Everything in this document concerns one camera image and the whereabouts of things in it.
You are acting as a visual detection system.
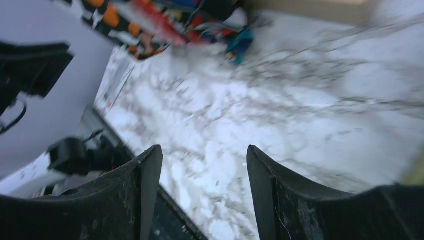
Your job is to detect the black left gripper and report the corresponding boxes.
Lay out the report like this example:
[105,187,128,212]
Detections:
[0,41,74,114]

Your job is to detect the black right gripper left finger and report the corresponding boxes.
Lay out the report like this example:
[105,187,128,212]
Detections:
[0,145,163,240]

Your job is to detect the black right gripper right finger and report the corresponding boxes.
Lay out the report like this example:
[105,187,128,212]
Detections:
[247,145,424,240]

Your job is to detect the colourful patterned shorts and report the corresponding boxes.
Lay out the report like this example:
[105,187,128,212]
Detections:
[131,0,254,65]

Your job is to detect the camouflage orange black garment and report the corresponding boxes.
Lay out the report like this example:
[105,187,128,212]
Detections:
[61,0,170,60]

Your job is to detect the olive green plastic basket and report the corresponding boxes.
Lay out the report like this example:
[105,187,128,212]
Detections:
[401,149,424,186]

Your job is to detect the wooden clothes rack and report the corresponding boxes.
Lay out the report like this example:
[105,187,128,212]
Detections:
[246,0,382,26]

